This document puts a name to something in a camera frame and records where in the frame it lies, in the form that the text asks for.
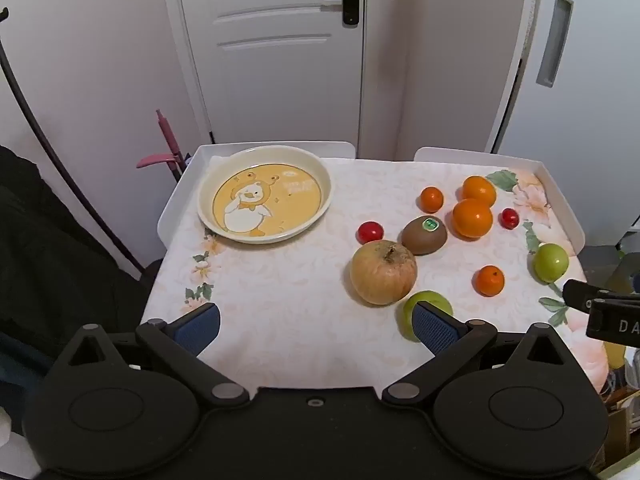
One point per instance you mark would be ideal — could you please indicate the white tray table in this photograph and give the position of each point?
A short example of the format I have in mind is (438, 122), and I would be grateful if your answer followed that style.
(174, 202)

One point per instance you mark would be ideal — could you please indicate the thin black pole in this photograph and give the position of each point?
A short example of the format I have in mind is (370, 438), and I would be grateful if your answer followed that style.
(35, 125)

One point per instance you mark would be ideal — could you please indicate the small green fruit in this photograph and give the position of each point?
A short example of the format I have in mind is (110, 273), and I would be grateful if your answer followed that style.
(550, 262)

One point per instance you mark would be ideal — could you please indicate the white refrigerator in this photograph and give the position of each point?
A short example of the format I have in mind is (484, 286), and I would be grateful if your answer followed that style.
(590, 135)

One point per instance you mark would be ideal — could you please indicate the white panelled door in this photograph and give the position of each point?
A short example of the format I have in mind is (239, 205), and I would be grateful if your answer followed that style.
(270, 85)

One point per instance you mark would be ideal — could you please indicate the yellow-red apple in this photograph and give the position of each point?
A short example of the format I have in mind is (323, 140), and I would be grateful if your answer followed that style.
(382, 272)

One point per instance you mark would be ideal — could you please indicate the dark cloth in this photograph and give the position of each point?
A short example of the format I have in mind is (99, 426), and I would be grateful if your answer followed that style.
(50, 260)

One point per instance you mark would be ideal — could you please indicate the small tangerine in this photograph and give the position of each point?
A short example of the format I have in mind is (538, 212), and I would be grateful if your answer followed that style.
(489, 280)
(431, 199)

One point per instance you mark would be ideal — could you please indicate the grey object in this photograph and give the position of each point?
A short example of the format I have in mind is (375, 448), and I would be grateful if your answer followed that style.
(607, 265)

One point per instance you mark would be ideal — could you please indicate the red cherry tomato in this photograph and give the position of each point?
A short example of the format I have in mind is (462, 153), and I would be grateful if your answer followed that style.
(370, 232)
(509, 218)

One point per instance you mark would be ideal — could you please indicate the yellow object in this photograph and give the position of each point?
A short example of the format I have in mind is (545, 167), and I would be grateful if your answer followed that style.
(615, 357)

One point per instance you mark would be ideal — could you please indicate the large orange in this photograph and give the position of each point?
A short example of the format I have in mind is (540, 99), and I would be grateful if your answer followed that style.
(479, 188)
(472, 219)

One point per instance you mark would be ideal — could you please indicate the large green fruit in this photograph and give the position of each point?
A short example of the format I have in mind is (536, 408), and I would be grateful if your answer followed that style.
(430, 296)

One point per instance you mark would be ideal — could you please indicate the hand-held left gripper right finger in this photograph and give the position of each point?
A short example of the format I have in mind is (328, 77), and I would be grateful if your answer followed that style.
(435, 330)

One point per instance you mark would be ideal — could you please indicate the pink stand behind table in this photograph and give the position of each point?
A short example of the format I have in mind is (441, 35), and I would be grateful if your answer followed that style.
(169, 137)

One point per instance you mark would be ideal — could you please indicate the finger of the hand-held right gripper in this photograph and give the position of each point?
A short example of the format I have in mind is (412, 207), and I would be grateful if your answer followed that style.
(577, 294)

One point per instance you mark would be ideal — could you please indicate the brown kiwi with green sticker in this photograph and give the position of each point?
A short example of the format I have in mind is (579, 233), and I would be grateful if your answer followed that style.
(422, 240)

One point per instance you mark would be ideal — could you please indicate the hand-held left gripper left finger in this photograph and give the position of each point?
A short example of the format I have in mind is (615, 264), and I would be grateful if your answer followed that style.
(197, 327)

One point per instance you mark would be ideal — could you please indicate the floral white tablecloth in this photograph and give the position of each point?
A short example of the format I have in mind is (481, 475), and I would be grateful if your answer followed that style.
(290, 300)

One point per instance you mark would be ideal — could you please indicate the cream bowl with duck print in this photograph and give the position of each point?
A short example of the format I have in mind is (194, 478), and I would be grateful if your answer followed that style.
(260, 200)

